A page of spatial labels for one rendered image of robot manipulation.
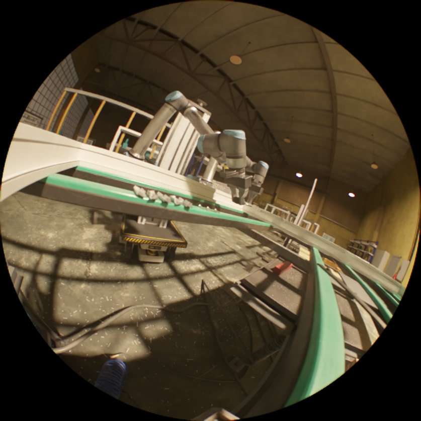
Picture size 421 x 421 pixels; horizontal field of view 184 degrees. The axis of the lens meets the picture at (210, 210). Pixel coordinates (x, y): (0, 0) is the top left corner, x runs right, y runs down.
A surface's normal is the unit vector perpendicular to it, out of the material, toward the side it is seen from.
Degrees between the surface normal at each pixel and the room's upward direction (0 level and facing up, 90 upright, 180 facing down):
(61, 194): 90
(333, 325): 0
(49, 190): 90
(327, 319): 0
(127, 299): 0
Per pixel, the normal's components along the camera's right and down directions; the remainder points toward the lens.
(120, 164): 0.63, 0.36
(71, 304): 0.37, -0.92
